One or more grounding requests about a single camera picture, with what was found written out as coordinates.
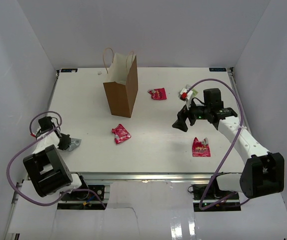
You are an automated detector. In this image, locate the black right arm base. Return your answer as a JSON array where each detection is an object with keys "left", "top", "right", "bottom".
[{"left": 187, "top": 184, "right": 241, "bottom": 213}]

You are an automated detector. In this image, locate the red snack packet front left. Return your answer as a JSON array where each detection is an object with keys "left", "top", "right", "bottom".
[{"left": 111, "top": 124, "right": 132, "bottom": 145}]

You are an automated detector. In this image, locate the yellow green snack packet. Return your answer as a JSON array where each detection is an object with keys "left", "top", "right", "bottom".
[{"left": 178, "top": 84, "right": 198, "bottom": 98}]

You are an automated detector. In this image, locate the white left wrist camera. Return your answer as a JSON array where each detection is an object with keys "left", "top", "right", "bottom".
[{"left": 29, "top": 127, "right": 47, "bottom": 140}]

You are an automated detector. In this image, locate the aluminium front rail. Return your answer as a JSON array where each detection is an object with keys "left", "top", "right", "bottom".
[{"left": 27, "top": 172, "right": 244, "bottom": 181}]

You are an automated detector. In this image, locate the brown paper bag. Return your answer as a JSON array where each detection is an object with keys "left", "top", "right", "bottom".
[{"left": 103, "top": 50, "right": 139, "bottom": 118}]

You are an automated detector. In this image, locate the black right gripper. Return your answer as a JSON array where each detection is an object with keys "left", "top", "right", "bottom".
[{"left": 172, "top": 96, "right": 211, "bottom": 132}]

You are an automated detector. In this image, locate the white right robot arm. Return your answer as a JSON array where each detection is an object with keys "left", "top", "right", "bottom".
[{"left": 172, "top": 88, "right": 285, "bottom": 200}]

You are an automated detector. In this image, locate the silver snack packet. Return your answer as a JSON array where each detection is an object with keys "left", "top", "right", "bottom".
[{"left": 67, "top": 138, "right": 82, "bottom": 152}]

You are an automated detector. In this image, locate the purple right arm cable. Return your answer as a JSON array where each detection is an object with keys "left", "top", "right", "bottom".
[{"left": 185, "top": 78, "right": 252, "bottom": 211}]

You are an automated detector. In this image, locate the red snack packet front right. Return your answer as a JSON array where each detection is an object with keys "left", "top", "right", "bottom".
[{"left": 191, "top": 137, "right": 211, "bottom": 158}]

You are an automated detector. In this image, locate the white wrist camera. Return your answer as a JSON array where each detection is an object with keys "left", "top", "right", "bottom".
[
  {"left": 178, "top": 88, "right": 194, "bottom": 109},
  {"left": 29, "top": 127, "right": 47, "bottom": 140}
]

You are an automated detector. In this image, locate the red snack packet centre back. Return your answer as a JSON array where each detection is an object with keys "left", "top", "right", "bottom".
[{"left": 147, "top": 88, "right": 167, "bottom": 101}]

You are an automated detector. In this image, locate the blue label back right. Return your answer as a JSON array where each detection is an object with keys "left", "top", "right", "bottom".
[{"left": 209, "top": 67, "right": 227, "bottom": 72}]

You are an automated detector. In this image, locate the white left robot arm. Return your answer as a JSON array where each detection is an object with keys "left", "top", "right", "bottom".
[{"left": 23, "top": 116, "right": 89, "bottom": 200}]

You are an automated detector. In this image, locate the red snack packet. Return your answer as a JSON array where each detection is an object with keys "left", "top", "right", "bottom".
[
  {"left": 147, "top": 88, "right": 167, "bottom": 101},
  {"left": 191, "top": 137, "right": 211, "bottom": 158},
  {"left": 111, "top": 124, "right": 132, "bottom": 145}
]

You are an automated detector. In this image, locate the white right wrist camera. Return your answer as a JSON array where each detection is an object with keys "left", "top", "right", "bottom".
[{"left": 178, "top": 88, "right": 194, "bottom": 109}]

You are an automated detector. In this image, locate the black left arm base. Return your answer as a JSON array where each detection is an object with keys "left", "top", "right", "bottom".
[{"left": 61, "top": 185, "right": 105, "bottom": 203}]

